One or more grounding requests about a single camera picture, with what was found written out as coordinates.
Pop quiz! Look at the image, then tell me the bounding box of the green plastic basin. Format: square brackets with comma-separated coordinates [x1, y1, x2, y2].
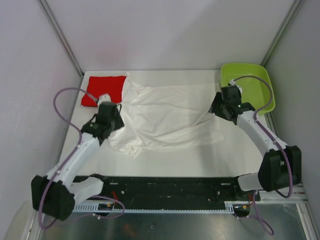
[220, 63, 276, 116]

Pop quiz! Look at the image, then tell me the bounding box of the folded red t shirt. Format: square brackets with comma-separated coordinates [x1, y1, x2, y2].
[86, 75, 127, 104]

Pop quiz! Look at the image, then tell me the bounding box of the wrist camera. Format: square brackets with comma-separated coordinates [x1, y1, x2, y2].
[97, 93, 112, 107]
[228, 79, 243, 93]

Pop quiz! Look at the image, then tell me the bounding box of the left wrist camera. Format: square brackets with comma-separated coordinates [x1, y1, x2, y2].
[97, 93, 112, 107]

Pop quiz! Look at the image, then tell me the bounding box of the grey slotted cable duct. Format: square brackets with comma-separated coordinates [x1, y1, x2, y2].
[72, 201, 251, 214]

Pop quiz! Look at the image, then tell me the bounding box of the white t shirt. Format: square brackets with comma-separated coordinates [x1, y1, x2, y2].
[108, 77, 224, 158]

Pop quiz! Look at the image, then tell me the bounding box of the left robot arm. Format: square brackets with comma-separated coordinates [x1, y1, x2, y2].
[31, 101, 124, 221]

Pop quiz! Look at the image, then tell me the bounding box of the aluminium frame rail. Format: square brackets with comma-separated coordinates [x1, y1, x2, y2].
[257, 183, 311, 203]

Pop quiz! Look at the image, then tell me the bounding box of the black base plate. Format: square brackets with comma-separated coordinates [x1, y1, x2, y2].
[94, 174, 261, 210]

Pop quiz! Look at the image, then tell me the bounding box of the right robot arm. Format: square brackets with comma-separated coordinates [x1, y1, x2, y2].
[209, 85, 302, 201]

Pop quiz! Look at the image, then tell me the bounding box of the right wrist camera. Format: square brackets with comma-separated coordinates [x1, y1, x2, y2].
[228, 79, 243, 93]

